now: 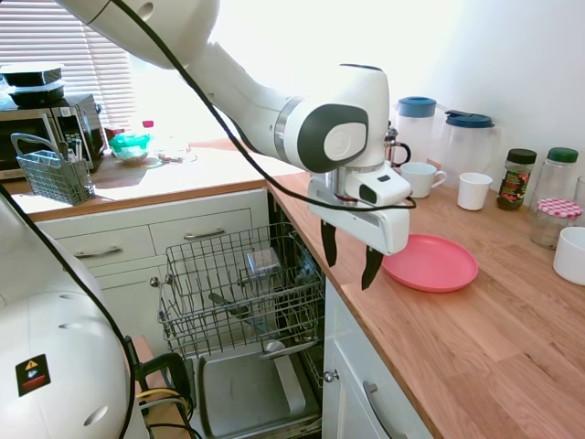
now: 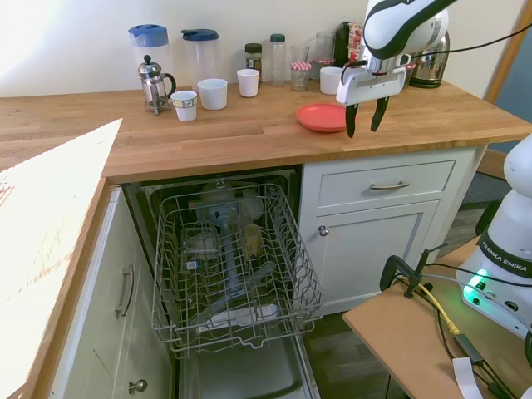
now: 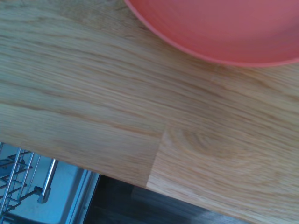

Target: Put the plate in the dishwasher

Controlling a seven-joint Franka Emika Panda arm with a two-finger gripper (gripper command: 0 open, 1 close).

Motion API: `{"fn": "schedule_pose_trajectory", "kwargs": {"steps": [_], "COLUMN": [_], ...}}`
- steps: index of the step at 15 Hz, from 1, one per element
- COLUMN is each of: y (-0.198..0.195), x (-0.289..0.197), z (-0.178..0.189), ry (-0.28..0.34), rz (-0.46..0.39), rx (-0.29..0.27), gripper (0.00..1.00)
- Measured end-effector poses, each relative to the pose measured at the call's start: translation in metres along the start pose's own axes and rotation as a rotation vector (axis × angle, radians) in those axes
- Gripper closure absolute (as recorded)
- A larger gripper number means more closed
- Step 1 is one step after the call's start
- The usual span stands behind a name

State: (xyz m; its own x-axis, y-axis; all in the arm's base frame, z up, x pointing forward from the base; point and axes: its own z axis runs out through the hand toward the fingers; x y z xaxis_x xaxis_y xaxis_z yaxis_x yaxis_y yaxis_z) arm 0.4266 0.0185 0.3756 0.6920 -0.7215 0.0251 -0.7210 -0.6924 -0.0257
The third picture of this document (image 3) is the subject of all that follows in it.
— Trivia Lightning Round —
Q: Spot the red round plastic plate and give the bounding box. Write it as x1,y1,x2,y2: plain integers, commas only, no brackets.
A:
123,0,299,68

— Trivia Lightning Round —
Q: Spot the stainless steel built-in dishwasher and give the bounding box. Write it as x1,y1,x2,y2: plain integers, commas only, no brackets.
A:
0,141,101,224

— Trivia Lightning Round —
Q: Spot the metal wire dishwasher rack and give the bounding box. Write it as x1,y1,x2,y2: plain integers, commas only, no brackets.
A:
0,142,59,224

